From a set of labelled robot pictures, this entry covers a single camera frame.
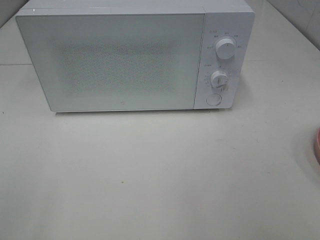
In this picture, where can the round white door button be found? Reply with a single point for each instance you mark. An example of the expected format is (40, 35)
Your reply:
(214, 99)

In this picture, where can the white microwave door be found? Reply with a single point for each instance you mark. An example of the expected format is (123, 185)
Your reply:
(88, 63)

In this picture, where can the pink plate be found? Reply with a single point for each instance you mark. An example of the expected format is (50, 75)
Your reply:
(317, 145)

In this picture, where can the lower white timer knob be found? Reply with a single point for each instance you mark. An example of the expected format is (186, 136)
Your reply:
(219, 78)

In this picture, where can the upper white power knob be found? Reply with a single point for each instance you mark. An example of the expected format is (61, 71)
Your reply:
(225, 48)

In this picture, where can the white microwave oven body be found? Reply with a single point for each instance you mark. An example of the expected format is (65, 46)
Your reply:
(222, 18)

